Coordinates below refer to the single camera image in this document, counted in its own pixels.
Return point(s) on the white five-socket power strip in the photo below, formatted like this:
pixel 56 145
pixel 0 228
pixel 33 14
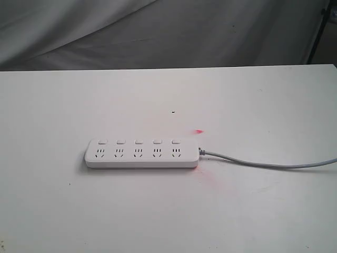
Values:
pixel 131 153

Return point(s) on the grey backdrop cloth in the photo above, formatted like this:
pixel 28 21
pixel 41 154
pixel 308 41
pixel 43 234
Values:
pixel 98 35

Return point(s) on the black tripod stand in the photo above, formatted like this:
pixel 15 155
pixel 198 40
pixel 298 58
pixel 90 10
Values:
pixel 319 29

